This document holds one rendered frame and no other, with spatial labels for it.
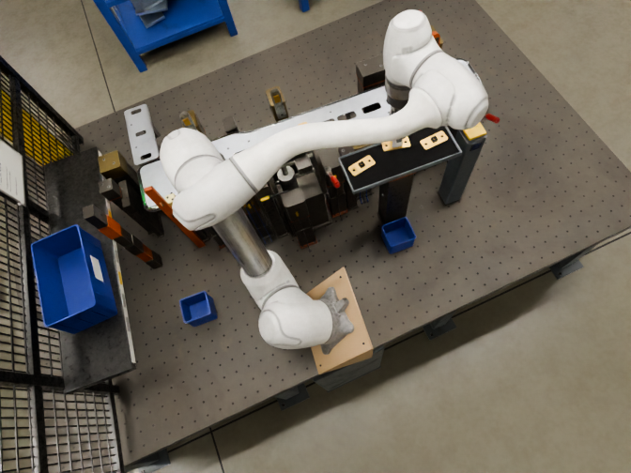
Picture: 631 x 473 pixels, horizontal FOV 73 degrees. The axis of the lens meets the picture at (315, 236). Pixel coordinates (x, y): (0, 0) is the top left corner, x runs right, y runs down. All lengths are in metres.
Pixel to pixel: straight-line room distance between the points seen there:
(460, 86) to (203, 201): 0.59
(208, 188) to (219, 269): 0.91
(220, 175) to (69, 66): 3.21
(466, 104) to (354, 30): 1.58
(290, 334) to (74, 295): 0.75
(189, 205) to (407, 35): 0.59
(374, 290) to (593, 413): 1.32
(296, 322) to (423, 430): 1.17
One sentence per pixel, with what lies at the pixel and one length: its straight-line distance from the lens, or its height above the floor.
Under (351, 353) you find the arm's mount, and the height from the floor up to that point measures 0.86.
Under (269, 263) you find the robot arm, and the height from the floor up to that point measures 1.03.
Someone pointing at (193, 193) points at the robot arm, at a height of 1.56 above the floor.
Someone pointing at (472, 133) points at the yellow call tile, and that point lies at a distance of 1.50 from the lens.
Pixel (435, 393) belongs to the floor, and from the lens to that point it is 2.38.
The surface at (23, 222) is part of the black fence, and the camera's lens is 1.74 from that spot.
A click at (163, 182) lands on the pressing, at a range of 1.74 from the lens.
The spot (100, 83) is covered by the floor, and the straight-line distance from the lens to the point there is 3.82.
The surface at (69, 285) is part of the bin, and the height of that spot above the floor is 1.03.
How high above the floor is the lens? 2.35
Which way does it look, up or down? 66 degrees down
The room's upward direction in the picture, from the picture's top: 16 degrees counter-clockwise
